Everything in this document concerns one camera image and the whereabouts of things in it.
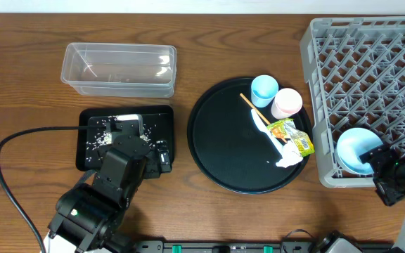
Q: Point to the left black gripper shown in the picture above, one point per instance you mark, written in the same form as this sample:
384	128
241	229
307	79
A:
157	160

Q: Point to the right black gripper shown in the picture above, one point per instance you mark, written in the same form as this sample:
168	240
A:
376	161

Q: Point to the light blue bowl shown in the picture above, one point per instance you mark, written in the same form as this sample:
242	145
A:
351	145

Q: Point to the rice grains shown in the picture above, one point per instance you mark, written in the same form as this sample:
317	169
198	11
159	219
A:
156	127

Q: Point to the light blue cup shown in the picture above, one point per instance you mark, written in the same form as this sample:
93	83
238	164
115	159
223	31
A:
263	90

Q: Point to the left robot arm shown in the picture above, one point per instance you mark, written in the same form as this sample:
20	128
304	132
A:
89	215

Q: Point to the grey dishwasher rack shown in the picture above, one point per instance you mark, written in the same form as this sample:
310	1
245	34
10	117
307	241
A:
355	69

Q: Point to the round black serving tray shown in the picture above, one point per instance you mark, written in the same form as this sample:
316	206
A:
228	147

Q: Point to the black rectangular tray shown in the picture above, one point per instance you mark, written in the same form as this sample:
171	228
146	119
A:
151	109

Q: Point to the crumpled white napkin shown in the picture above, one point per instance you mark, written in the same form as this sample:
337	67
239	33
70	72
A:
290	155

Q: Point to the wooden chopstick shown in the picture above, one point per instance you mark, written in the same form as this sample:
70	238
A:
264	119

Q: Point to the white plastic spoon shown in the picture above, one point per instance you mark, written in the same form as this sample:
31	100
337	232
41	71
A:
262	128

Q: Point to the clear plastic bin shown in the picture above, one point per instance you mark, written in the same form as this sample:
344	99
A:
122	70

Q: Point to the yellow snack wrapper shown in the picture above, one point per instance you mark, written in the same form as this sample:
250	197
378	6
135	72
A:
286	129

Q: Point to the pink cup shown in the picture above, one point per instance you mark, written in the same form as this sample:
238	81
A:
287	102

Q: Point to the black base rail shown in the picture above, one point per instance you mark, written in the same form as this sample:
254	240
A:
156	246

